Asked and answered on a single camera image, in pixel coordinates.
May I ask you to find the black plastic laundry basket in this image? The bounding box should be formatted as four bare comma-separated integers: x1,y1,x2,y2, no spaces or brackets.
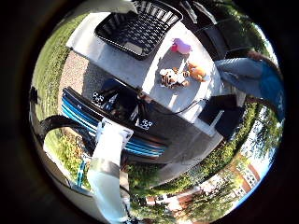
93,0,184,62

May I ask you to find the person in jeans, blue shirt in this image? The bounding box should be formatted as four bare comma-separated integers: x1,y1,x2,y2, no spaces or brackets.
214,50,287,123

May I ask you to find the brown and white plush dog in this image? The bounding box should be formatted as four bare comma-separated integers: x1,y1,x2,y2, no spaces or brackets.
159,67,192,90

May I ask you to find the black mesh chair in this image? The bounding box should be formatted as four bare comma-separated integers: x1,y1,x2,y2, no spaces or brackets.
196,18,252,61

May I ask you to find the black looped cable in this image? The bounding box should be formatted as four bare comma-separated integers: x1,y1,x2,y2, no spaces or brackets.
39,114,96,150

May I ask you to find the black cable on table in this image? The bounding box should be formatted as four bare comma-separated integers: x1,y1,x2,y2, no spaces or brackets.
149,98,207,117

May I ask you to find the purple and pink plush toy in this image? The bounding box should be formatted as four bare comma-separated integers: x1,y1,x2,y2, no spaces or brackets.
170,37,193,56

